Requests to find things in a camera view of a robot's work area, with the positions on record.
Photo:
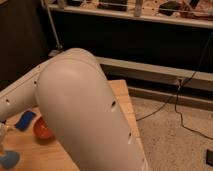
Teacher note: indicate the light blue round object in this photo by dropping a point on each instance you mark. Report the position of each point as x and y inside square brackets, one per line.
[10, 159]

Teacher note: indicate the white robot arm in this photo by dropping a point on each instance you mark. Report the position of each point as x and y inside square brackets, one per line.
[79, 106]

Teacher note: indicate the orange ceramic cup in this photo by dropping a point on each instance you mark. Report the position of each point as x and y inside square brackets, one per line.
[41, 129]

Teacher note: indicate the blue eraser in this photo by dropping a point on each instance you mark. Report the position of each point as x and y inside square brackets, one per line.
[26, 118]

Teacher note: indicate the metal pole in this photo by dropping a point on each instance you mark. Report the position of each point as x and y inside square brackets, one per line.
[58, 44]

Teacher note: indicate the wooden table board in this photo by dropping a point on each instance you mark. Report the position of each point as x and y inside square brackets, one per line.
[48, 155]

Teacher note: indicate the white shelf with clutter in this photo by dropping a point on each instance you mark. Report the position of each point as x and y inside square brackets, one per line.
[194, 13]

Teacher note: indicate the black box on floor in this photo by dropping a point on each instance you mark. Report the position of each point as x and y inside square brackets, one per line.
[209, 157]

